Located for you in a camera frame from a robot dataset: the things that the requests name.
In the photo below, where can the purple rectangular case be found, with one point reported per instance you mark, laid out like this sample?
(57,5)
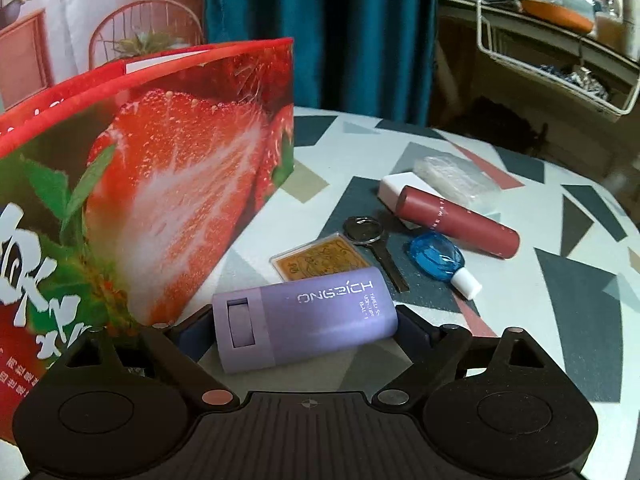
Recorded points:
(284,323)

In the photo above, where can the blue curtain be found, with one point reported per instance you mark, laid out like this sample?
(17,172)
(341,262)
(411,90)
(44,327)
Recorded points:
(367,57)

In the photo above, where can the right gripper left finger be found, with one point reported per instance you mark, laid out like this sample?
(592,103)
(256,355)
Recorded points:
(177,349)

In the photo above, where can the dark red cylinder tube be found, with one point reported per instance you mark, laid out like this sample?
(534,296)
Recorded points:
(441,215)

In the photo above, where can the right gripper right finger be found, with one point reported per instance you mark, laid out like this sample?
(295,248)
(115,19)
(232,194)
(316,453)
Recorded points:
(435,353)

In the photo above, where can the cluttered vanity desk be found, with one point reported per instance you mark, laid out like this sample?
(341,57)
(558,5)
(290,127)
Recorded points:
(494,24)

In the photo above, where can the white eraser block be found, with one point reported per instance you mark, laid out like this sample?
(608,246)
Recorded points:
(391,186)

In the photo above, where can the orange bowl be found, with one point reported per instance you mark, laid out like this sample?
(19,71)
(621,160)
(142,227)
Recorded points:
(558,15)

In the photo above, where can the red strawberry cardboard box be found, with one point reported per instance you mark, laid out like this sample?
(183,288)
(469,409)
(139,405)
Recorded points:
(123,187)

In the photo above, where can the amber card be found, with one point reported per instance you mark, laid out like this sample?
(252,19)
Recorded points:
(328,255)

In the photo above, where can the patterned geometric tablecloth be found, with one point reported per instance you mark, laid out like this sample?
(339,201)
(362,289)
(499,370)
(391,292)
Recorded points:
(573,283)

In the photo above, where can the clear plastic packet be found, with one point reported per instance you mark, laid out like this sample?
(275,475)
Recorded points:
(460,181)

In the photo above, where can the pink printed backdrop tapestry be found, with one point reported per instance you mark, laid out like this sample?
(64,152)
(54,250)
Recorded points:
(45,42)

